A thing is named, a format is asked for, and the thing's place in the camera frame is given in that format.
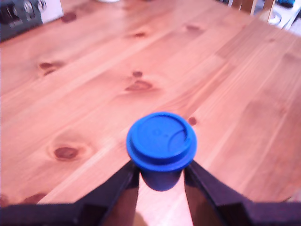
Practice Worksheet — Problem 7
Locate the blue coffee capsule with lid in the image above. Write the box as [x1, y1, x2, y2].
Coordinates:
[126, 111, 198, 192]

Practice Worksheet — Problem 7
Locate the teal object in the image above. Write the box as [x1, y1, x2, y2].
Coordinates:
[278, 0, 296, 8]

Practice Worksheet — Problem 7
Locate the white furniture piece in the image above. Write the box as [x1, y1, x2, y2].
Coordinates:
[268, 2, 301, 30]

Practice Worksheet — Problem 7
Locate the printed cardboard tray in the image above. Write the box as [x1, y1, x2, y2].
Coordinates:
[0, 0, 64, 43]

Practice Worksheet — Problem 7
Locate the wooden chair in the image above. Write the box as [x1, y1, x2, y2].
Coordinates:
[225, 0, 276, 23]

